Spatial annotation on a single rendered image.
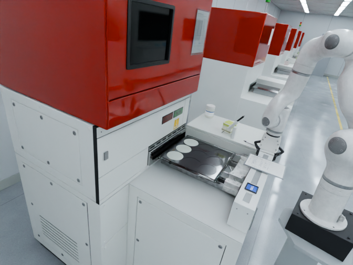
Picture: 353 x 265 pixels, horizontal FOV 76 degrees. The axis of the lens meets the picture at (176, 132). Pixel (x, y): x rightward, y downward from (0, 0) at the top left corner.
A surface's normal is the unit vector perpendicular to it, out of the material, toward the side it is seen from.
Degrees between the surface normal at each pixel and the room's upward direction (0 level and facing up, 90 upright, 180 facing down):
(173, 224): 90
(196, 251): 90
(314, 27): 90
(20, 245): 0
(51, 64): 90
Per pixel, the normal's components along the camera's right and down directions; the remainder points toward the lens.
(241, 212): -0.50, 0.33
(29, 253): 0.12, -0.89
